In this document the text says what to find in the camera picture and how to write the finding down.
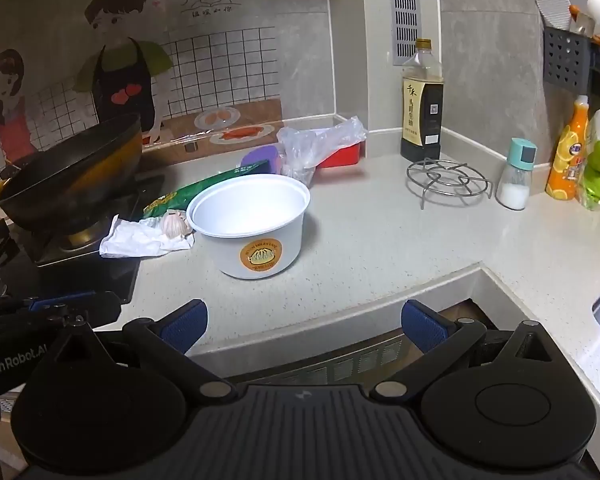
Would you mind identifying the orange detergent bottle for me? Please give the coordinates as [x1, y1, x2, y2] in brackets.
[545, 94, 594, 201]

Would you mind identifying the salt shaker with teal cap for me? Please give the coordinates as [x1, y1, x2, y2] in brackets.
[495, 137, 539, 211]

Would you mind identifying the red box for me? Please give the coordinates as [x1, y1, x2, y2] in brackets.
[317, 113, 366, 169]

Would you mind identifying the garlic bulb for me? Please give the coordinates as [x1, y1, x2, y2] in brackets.
[161, 209, 194, 238]

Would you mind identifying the grey vent grille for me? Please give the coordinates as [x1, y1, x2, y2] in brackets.
[385, 0, 422, 67]

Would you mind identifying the clear plastic bag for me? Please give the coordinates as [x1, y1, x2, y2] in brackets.
[277, 115, 369, 187]

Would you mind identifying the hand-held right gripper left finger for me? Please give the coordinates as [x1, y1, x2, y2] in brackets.
[47, 299, 238, 404]

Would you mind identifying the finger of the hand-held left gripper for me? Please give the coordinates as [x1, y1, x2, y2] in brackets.
[25, 291, 122, 332]

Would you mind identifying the black gas stove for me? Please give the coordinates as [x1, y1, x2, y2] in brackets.
[0, 170, 167, 307]

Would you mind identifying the metal steaming rack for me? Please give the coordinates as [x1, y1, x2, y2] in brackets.
[406, 158, 495, 210]

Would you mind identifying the white bowl with orange label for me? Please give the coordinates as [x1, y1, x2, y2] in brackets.
[186, 173, 312, 280]

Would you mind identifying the crumpled white tissue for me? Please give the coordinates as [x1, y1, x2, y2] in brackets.
[100, 214, 196, 260]

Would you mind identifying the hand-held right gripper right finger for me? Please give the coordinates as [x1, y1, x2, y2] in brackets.
[372, 299, 556, 404]

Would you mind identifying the grey wall rack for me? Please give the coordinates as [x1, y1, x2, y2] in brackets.
[542, 24, 600, 99]

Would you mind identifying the white rice paddle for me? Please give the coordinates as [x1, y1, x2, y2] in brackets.
[534, 0, 572, 31]

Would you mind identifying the cartoon wall poster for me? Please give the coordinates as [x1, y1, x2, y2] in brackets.
[0, 0, 287, 173]

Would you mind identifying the dark sauce bottle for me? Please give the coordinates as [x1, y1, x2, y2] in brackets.
[400, 38, 445, 164]

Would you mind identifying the green wrapper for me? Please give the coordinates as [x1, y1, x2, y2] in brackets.
[141, 169, 262, 222]

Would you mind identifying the black wok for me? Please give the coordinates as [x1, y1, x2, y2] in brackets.
[0, 112, 145, 234]

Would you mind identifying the purple pink sponge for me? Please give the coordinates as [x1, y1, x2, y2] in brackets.
[239, 144, 285, 177]

